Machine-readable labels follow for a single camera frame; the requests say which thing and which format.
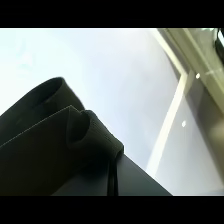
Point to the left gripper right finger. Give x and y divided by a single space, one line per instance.
136 180

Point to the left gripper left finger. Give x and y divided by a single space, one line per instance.
90 185

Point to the dark green garment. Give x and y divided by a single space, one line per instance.
43 143

